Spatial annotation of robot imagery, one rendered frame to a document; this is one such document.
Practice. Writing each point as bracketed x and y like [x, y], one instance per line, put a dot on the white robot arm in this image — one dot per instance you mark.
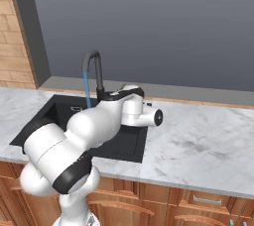
[63, 150]

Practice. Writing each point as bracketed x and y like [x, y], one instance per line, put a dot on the blue water stream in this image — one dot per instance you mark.
[87, 91]

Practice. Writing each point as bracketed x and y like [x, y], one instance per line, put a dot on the dark grey sink faucet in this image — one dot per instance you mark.
[98, 68]

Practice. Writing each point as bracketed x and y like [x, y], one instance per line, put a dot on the black sink basin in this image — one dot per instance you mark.
[130, 142]

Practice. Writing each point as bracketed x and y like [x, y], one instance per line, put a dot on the grey window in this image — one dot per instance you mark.
[149, 25]

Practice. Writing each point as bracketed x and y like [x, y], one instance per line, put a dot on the wooden cupboard door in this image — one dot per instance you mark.
[122, 210]
[195, 220]
[29, 208]

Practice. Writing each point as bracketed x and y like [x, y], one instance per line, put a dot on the wooden drawer front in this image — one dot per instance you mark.
[205, 200]

